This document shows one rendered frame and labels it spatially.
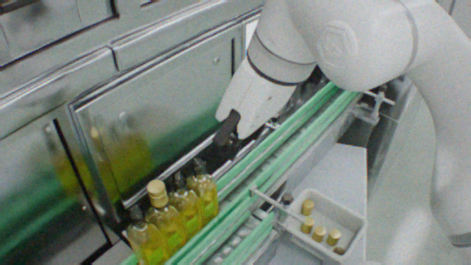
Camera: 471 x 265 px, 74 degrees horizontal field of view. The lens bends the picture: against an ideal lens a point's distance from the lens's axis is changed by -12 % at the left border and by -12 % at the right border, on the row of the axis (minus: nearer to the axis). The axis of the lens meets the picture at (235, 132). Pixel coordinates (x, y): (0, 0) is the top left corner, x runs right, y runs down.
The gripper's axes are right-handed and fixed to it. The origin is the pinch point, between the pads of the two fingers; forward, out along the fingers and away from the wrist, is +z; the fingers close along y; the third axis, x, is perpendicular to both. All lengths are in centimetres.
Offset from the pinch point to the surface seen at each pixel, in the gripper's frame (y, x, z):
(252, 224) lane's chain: -15.2, 8.5, 46.1
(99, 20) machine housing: 0.2, -34.1, 2.3
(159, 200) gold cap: 6.5, -6.8, 24.1
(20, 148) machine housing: 22.4, -28.0, 16.4
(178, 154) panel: -10.4, -16.9, 37.4
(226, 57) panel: -29.8, -23.4, 19.3
